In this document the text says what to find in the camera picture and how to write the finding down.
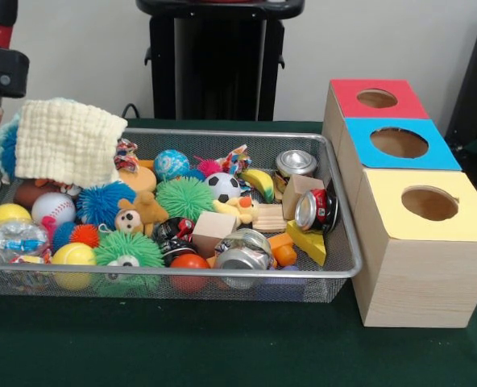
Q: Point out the cream yellow cloth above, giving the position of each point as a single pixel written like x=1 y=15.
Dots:
x=69 y=137

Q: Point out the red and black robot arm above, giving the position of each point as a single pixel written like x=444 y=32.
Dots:
x=1 y=56

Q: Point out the clear mesh bin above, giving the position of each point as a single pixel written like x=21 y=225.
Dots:
x=327 y=286

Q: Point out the wooden box with three holes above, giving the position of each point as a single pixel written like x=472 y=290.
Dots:
x=416 y=274

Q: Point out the blue spiky ball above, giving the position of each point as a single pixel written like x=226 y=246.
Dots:
x=10 y=153
x=105 y=203

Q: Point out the yellow smiley face ball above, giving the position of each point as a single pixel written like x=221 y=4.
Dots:
x=8 y=214

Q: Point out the white baseball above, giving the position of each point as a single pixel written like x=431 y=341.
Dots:
x=53 y=208

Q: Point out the crumpled clear plastic bottle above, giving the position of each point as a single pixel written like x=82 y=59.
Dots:
x=17 y=239

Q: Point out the plain yellow ball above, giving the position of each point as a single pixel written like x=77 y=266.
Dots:
x=73 y=256

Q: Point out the brown teddy bear toy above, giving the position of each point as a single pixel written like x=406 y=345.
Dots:
x=142 y=211

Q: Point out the green spiky ball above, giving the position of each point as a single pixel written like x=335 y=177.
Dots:
x=186 y=198
x=128 y=250

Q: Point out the orange red ball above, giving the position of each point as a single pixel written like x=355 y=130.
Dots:
x=188 y=262

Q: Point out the black and white soccer ball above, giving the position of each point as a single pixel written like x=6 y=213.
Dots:
x=224 y=187

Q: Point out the crushed silver can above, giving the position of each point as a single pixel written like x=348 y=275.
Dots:
x=242 y=251

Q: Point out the dark green table cloth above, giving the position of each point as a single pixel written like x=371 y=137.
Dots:
x=222 y=347

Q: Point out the yellow wedge block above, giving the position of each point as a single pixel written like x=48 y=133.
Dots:
x=309 y=242

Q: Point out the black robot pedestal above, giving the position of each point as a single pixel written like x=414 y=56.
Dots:
x=214 y=64

